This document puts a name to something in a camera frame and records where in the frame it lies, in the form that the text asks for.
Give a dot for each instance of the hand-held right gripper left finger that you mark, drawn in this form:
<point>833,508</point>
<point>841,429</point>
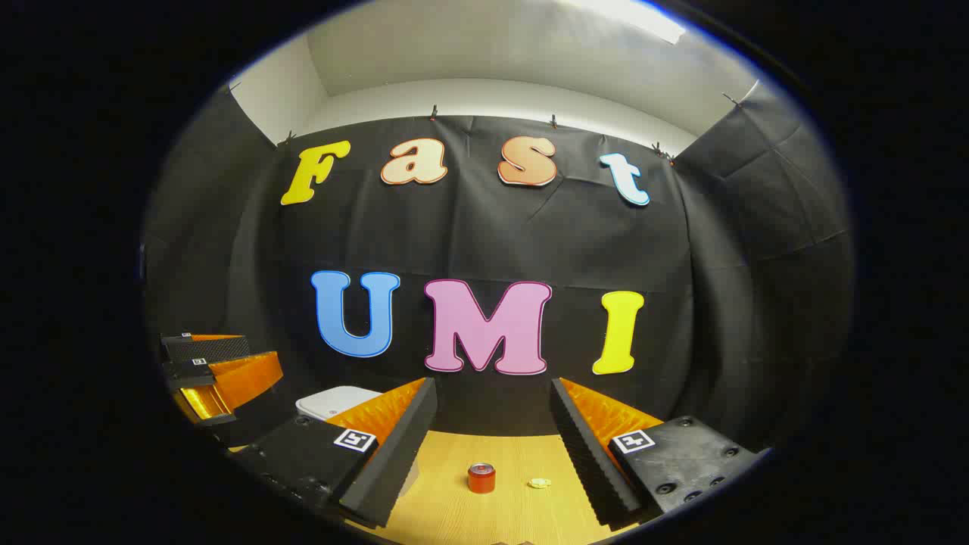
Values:
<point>401,454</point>

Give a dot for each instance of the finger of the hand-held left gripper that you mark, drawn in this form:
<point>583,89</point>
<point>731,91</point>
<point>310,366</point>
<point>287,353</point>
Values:
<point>216,348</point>
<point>250,378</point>

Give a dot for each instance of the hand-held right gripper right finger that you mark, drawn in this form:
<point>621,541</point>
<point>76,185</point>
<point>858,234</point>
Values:
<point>587,462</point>

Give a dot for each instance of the yellow paper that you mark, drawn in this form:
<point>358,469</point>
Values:
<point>539,483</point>

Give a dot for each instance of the white desktop garbage bin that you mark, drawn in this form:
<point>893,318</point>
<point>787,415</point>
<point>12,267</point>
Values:
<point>337,401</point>

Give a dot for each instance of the red pop can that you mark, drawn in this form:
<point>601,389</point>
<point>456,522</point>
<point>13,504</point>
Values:
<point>481,480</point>

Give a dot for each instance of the wooden desktop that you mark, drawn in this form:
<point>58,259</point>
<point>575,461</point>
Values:
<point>515,515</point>

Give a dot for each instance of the black backdrop cloth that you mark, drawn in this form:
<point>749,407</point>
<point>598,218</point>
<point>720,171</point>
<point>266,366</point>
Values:
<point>484,227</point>

